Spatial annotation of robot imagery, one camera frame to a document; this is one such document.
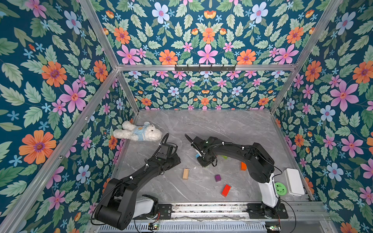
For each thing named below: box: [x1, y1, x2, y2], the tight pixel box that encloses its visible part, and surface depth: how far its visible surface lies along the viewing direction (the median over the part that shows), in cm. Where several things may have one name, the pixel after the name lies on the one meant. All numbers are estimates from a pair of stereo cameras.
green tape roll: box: [274, 182, 288, 197], surface depth 78 cm
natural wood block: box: [182, 167, 189, 180], surface depth 86 cm
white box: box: [284, 167, 305, 197], surface depth 80 cm
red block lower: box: [220, 184, 232, 198], surface depth 81 cm
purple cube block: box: [214, 174, 222, 183], surface depth 86 cm
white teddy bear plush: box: [113, 120, 163, 142], surface depth 97 cm
